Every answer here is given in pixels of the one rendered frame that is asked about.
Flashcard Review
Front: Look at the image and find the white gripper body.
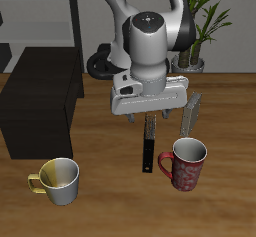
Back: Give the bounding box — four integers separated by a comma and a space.
110, 75, 190, 117

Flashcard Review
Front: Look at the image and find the grey book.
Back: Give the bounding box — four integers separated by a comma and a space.
179, 91, 203, 139

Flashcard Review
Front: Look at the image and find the black book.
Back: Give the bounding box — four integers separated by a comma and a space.
141, 113, 157, 174

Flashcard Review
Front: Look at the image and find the red patterned mug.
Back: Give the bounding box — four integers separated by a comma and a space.
157, 137, 208, 192

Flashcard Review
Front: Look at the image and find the green pot plant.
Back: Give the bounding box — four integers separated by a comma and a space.
170, 0, 237, 74

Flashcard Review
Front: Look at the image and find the dark brown desk caddy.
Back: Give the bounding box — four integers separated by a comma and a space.
0, 46, 85, 160

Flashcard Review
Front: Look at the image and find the white and yellow mug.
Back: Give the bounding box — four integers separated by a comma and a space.
27, 157, 81, 207

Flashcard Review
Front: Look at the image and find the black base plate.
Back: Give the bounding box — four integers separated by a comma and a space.
86, 43, 125, 81

